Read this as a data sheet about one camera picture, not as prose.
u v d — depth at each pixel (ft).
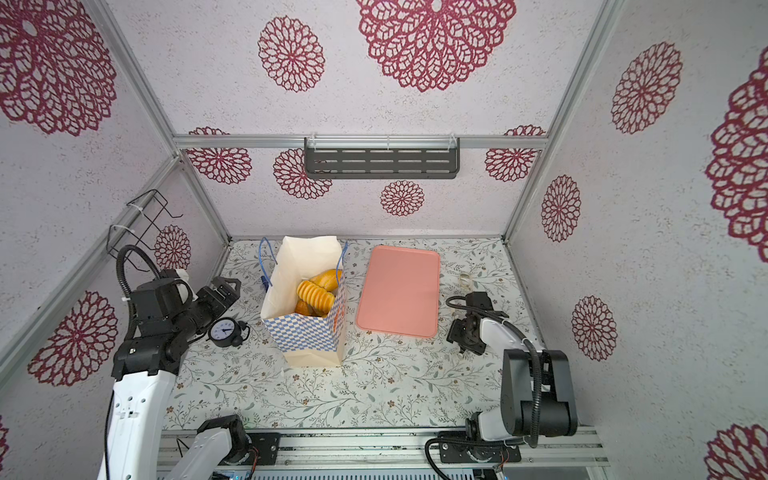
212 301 2.02
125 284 1.58
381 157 3.10
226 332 2.98
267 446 2.44
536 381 1.34
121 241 2.37
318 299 2.90
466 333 2.45
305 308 2.96
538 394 1.31
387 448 2.50
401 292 3.42
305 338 2.50
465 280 3.55
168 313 1.70
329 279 2.99
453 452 2.39
